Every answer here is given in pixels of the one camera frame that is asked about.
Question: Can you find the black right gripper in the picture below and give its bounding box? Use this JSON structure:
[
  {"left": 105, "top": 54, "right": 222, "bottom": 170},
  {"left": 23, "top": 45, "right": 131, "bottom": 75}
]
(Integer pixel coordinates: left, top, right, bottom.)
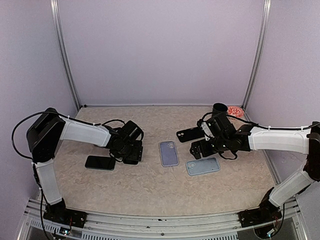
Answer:
[{"left": 190, "top": 135, "right": 230, "bottom": 159}]

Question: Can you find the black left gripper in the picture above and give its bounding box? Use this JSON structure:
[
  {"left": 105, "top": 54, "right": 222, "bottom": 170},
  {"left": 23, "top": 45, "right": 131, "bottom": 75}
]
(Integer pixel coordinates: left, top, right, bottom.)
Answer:
[{"left": 114, "top": 142, "right": 143, "bottom": 161}]

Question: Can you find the black smartphone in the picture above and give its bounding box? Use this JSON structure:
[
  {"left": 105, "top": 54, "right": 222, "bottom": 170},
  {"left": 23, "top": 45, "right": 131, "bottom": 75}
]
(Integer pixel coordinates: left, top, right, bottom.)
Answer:
[{"left": 122, "top": 158, "right": 139, "bottom": 165}]

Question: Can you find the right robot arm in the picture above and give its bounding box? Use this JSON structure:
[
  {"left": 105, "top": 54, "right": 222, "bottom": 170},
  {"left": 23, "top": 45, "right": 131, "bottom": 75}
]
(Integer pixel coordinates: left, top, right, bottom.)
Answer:
[{"left": 190, "top": 112, "right": 320, "bottom": 222}]

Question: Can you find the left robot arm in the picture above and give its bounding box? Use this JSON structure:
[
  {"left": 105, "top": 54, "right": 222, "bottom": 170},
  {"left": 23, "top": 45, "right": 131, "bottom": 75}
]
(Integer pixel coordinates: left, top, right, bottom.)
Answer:
[{"left": 26, "top": 107, "right": 144, "bottom": 223}]

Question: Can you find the black phone case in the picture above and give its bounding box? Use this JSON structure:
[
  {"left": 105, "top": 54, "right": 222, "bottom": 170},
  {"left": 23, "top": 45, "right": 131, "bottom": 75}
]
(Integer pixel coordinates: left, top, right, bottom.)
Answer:
[{"left": 176, "top": 127, "right": 205, "bottom": 143}]

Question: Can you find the light blue phone case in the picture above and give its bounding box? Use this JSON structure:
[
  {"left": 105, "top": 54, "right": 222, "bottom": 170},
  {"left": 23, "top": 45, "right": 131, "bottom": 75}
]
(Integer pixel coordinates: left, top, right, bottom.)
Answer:
[{"left": 185, "top": 157, "right": 221, "bottom": 177}]

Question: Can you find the green edged smartphone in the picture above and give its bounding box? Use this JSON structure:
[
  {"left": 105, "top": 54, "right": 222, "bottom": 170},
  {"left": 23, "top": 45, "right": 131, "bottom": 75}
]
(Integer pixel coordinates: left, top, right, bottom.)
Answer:
[{"left": 85, "top": 155, "right": 116, "bottom": 171}]

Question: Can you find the dark green mug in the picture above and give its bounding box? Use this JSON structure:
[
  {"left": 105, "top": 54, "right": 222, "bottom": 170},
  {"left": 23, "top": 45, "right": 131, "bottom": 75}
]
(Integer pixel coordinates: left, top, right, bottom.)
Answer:
[{"left": 212, "top": 102, "right": 228, "bottom": 116}]

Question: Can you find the red white patterned bowl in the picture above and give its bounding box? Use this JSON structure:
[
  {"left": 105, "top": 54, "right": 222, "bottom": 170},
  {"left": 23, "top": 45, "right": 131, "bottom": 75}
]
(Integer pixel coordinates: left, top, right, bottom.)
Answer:
[{"left": 227, "top": 106, "right": 245, "bottom": 122}]

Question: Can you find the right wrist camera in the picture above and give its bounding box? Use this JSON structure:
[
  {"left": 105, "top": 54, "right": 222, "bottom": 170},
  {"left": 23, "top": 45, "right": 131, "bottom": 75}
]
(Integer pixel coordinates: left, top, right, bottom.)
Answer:
[{"left": 197, "top": 119, "right": 213, "bottom": 141}]

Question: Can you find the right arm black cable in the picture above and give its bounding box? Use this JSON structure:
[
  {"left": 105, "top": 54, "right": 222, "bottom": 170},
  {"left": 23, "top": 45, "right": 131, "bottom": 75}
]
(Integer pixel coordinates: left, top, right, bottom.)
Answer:
[{"left": 226, "top": 113, "right": 316, "bottom": 132}]

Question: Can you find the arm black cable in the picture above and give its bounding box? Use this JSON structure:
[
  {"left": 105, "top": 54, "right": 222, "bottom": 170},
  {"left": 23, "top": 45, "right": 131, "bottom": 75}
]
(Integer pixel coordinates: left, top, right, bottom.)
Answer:
[
  {"left": 226, "top": 113, "right": 316, "bottom": 132},
  {"left": 11, "top": 111, "right": 70, "bottom": 163}
]

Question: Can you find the front aluminium rail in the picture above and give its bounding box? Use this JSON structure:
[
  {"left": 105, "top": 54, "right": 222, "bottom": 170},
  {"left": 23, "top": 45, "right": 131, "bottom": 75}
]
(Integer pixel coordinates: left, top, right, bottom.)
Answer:
[{"left": 14, "top": 198, "right": 311, "bottom": 240}]

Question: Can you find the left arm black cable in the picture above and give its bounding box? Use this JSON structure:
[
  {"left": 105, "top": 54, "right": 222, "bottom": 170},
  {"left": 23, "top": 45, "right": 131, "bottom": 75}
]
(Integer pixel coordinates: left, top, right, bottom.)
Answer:
[{"left": 11, "top": 111, "right": 70, "bottom": 163}]

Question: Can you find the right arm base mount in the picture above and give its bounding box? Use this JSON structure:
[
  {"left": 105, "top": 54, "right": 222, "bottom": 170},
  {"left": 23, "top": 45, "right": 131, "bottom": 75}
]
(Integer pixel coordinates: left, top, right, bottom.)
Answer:
[{"left": 238, "top": 200, "right": 282, "bottom": 228}]

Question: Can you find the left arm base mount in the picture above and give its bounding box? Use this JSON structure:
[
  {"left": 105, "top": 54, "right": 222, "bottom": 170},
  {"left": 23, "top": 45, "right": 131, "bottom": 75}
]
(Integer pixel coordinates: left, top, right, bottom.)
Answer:
[{"left": 43, "top": 202, "right": 87, "bottom": 229}]

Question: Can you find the right aluminium frame post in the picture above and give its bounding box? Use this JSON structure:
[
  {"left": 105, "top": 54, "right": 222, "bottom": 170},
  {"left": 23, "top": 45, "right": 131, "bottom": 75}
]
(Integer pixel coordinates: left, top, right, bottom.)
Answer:
[{"left": 241, "top": 0, "right": 272, "bottom": 111}]

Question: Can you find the aluminium frame post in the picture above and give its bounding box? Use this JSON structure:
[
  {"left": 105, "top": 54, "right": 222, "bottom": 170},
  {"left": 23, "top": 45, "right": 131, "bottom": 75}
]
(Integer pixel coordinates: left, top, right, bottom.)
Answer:
[
  {"left": 50, "top": 0, "right": 82, "bottom": 111},
  {"left": 241, "top": 0, "right": 272, "bottom": 111}
]

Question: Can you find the left aluminium frame post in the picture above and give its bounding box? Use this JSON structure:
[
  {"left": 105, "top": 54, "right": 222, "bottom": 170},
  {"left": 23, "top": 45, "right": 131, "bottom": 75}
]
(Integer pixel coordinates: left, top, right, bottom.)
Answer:
[{"left": 50, "top": 0, "right": 82, "bottom": 111}]

